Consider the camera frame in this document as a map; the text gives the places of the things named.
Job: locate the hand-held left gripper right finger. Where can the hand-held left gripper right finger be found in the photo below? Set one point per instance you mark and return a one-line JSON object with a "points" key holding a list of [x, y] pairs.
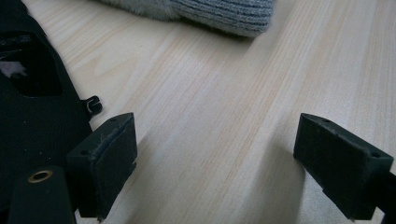
{"points": [[342, 168]]}

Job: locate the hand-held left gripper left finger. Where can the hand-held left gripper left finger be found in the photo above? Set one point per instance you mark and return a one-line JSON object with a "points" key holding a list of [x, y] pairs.
{"points": [[102, 168]]}

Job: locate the black glove with hook clip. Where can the black glove with hook clip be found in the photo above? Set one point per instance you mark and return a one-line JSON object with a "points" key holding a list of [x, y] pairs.
{"points": [[37, 130]]}

